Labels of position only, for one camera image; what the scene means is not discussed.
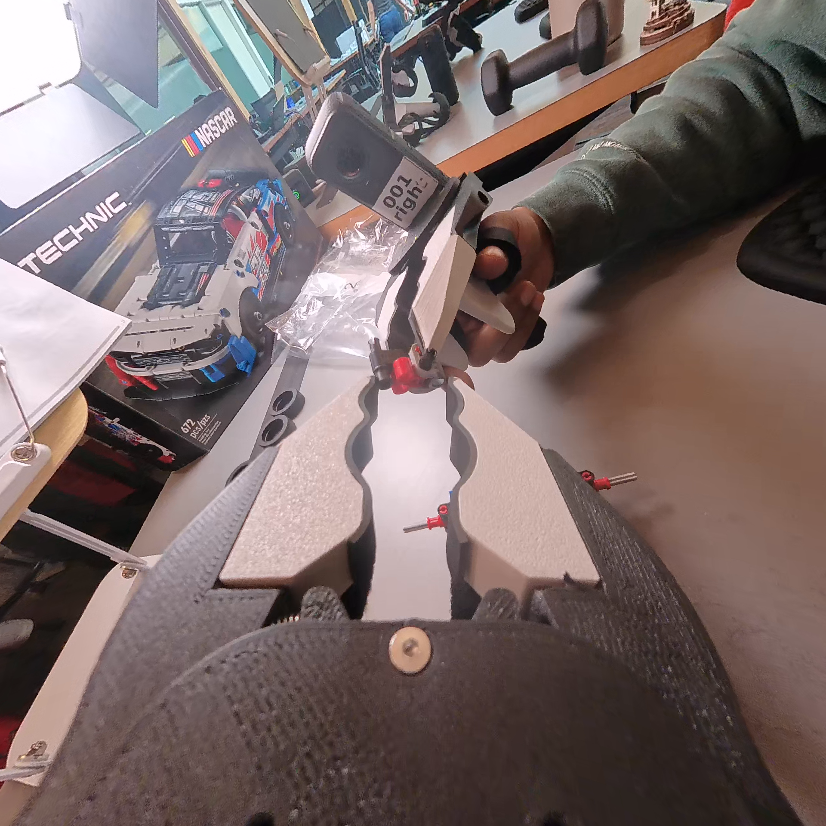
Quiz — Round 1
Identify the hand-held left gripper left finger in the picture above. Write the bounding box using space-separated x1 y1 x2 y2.
219 381 382 589

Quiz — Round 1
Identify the black dumbbell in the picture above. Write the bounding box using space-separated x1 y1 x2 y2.
481 0 611 117

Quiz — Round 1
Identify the clear plastic bag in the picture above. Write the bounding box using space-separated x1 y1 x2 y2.
265 222 420 369

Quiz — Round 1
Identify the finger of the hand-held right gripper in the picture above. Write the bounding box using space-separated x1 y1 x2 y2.
377 261 417 353
410 229 478 366

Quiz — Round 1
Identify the person's right forearm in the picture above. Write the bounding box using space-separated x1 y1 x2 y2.
516 0 826 291

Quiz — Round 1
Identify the white book stand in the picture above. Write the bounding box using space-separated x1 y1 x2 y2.
0 348 162 795

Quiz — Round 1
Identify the black mesh office chair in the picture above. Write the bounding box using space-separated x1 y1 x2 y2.
736 187 826 304

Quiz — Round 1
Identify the wooden layered model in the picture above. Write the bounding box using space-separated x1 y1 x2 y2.
639 0 697 46

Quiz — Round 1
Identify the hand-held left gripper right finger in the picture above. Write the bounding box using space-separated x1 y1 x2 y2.
445 381 601 592

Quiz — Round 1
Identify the race car lego set box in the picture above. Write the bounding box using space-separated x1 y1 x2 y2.
0 90 324 475

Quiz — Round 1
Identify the grey desk with wooden edge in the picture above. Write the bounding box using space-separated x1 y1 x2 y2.
310 0 730 240

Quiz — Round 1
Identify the lego car chassis assembly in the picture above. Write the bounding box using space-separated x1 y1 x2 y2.
403 470 638 534

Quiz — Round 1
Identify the small red black lego sub-assembly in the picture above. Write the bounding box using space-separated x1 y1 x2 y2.
368 339 446 396

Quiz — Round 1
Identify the black charging dock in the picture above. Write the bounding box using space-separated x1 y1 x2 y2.
283 166 336 209

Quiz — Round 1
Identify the white instruction booklet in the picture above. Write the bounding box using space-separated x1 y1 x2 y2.
0 258 134 453

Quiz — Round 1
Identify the black handheld controller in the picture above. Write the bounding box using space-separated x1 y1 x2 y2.
379 25 462 142

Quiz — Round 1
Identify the person's right hand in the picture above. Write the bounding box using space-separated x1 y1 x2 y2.
448 206 557 392

